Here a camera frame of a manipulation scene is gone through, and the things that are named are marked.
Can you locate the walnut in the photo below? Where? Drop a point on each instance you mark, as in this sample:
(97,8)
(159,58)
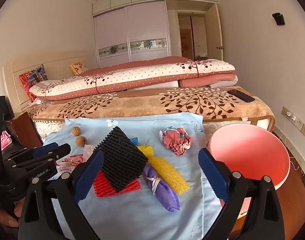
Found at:
(76,131)
(81,140)

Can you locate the purple foam net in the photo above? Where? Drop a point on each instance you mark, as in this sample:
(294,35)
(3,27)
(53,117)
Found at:
(165,195)

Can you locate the black wall-mounted device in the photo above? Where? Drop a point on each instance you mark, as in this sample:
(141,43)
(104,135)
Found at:
(278,18)

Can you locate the white room door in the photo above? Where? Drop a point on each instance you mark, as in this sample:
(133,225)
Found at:
(213,30)

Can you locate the beige leaf-print blanket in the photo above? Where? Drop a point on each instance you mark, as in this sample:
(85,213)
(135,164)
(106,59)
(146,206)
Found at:
(147,105)

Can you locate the pink plastic bin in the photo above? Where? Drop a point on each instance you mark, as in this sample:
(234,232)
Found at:
(250,155)

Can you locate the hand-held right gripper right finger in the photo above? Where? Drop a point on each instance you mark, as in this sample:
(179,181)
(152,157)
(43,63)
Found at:
(212,173)

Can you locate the pink paper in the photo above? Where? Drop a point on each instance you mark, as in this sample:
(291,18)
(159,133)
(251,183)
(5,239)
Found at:
(176,142)

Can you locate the wooden bed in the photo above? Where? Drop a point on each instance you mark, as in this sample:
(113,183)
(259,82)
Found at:
(20,80)

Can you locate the white wall socket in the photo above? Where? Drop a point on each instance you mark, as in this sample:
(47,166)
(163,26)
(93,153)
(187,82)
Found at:
(291,120)
(299,124)

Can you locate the blue foam net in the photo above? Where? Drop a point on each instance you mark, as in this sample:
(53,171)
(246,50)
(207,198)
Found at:
(134,140)

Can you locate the brown wooden nightstand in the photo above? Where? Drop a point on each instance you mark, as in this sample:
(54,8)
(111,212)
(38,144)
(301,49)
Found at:
(25,130)

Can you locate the light blue cloth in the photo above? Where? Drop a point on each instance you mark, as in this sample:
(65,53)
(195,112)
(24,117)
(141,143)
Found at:
(142,220)

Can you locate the black smartphone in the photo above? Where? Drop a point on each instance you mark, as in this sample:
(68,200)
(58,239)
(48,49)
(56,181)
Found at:
(241,95)

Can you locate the pink bag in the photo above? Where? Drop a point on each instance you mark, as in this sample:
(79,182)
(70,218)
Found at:
(6,141)

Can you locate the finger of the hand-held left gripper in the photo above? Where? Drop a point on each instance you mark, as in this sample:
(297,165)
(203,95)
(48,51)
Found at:
(46,148)
(62,150)

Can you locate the white sliding-door wardrobe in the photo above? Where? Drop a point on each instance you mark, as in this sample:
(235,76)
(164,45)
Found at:
(130,27)

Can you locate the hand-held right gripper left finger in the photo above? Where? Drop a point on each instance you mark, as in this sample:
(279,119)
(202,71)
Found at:
(88,176)

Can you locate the pink polka dot quilt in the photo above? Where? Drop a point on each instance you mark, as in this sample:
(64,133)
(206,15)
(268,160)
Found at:
(142,76)

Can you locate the black foam net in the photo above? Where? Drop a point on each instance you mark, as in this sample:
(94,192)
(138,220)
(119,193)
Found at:
(122,160)

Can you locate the person's left hand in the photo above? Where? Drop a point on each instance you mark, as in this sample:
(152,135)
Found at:
(7,218)

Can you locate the colourful printed pillow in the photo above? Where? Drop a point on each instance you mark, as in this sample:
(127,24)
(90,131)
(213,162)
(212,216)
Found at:
(32,78)

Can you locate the white folded sheet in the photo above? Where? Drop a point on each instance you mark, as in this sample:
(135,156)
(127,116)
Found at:
(225,82)

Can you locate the white red-printed plastic wrapper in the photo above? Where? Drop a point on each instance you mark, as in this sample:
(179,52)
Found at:
(76,160)

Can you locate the yellow foam net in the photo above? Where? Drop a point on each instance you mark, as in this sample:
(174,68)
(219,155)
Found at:
(168,176)

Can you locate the yellow floral pillow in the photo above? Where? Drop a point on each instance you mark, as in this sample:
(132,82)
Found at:
(78,68)

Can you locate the red foam net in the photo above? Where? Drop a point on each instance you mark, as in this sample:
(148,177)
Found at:
(102,187)

